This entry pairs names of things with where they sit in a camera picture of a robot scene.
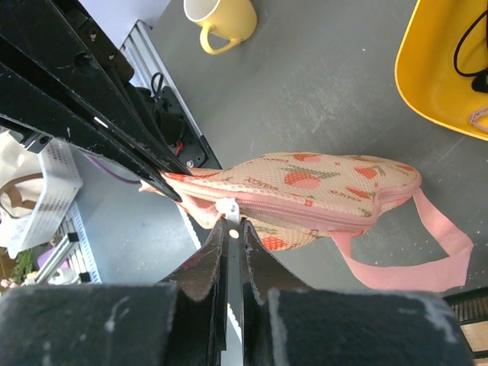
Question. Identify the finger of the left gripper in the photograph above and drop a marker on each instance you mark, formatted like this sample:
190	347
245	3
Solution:
26	109
60	40

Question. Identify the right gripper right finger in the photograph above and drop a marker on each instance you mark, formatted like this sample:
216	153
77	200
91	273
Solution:
287	322

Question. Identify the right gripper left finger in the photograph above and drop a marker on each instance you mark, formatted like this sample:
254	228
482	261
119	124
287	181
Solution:
177	321

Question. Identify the floral mesh laundry bag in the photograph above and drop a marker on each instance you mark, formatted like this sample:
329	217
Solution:
294	198

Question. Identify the beige canvas tote bag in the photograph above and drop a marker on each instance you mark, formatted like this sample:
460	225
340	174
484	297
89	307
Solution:
21	186

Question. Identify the pink satin bra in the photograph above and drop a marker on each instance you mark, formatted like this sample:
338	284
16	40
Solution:
475	117

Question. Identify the black bra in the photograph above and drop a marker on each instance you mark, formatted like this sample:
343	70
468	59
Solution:
470	54

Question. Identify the white perforated storage basket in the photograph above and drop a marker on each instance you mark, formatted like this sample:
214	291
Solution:
61	183

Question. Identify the yellow mug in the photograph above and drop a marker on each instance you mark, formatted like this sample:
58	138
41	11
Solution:
231	20

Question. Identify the yellow plastic basket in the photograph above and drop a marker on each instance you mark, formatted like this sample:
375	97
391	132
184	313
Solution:
424	72

